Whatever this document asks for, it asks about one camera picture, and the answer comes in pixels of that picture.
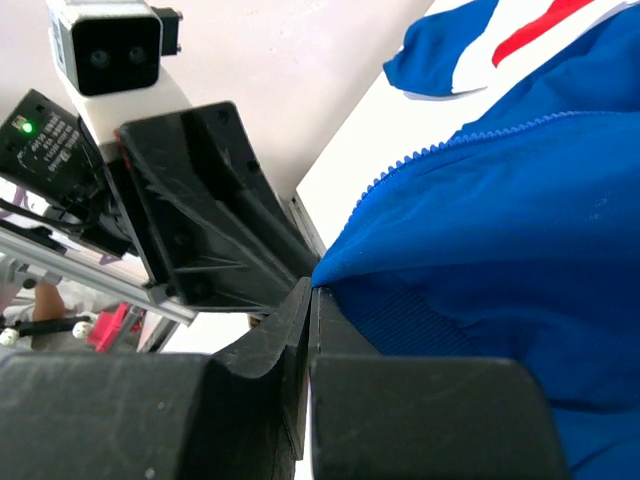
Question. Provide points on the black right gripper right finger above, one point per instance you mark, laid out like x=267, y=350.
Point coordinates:
x=388, y=417

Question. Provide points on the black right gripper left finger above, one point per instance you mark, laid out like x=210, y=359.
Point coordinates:
x=236, y=414

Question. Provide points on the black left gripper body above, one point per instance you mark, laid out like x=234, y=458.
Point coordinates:
x=47, y=151

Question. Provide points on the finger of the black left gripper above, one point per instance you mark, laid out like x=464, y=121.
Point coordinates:
x=201, y=214

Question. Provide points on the blue red white hooded jacket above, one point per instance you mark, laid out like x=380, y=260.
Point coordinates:
x=514, y=232

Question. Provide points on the aluminium front frame rail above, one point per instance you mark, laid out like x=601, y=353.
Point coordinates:
x=79, y=268

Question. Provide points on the aluminium left side rail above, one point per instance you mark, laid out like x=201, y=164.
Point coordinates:
x=302, y=221

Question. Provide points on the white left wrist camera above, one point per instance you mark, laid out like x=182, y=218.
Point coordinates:
x=108, y=56

